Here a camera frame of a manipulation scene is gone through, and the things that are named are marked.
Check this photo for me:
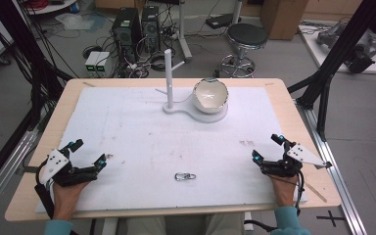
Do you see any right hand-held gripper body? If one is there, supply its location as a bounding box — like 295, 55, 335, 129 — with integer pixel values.
260, 142, 334, 178

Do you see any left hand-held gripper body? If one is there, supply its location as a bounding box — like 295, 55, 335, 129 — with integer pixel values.
39, 146, 99, 189

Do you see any person's left hand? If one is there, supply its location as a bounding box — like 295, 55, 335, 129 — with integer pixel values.
52, 181, 90, 221

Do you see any person's right hand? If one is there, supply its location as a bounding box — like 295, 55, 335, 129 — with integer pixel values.
268, 174, 300, 208

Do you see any white foam mat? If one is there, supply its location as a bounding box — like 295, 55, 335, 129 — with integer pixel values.
35, 85, 308, 214

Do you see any white eggshell bowl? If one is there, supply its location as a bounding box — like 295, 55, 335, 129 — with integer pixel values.
192, 77, 230, 115

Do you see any metal carabiner clip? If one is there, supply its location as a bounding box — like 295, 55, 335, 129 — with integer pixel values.
174, 171, 198, 182

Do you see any white power supply box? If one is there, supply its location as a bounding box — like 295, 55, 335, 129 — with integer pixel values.
95, 51, 112, 78
84, 50, 101, 77

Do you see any white floor platform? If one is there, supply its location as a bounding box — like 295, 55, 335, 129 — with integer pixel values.
298, 23, 376, 75

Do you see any white hanging stand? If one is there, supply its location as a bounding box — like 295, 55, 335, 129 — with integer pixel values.
155, 48, 229, 124

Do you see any black round stool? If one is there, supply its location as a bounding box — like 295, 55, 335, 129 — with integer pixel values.
219, 23, 269, 79

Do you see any brown wooden cabinet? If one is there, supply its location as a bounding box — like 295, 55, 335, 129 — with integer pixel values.
259, 0, 309, 41

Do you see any grey machine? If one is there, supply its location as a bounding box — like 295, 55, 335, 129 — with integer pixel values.
315, 22, 376, 74

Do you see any clear plastic sheet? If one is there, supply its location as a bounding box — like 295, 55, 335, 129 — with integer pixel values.
55, 12, 108, 32

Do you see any black computer tower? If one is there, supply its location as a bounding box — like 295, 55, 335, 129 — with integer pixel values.
140, 5, 162, 51
111, 7, 142, 62

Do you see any black flat box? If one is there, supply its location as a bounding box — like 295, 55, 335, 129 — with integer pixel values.
205, 13, 240, 30

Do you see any round white table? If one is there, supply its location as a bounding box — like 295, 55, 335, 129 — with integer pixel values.
24, 0, 79, 16

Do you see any white desk leg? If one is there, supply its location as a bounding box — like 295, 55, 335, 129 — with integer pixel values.
175, 0, 193, 64

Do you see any aluminium rail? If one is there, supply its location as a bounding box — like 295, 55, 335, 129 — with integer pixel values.
0, 128, 41, 223
294, 98, 368, 235

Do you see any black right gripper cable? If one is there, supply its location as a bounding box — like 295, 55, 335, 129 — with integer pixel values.
293, 170, 306, 217

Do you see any black metal frame post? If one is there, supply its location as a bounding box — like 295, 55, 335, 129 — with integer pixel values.
287, 0, 376, 142
0, 0, 74, 131

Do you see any tangle of floor cables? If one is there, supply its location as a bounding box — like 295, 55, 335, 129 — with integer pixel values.
122, 30, 178, 79

